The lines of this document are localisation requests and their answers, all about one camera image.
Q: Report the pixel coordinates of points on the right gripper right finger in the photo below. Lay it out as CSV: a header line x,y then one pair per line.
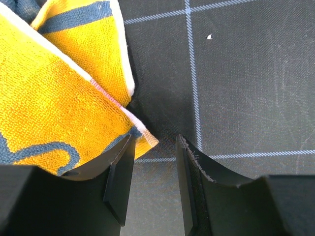
x,y
196,172

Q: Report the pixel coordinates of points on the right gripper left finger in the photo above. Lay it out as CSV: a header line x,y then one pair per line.
x,y
119,162

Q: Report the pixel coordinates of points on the blue patterned towel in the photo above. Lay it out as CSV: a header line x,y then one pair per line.
x,y
65,83

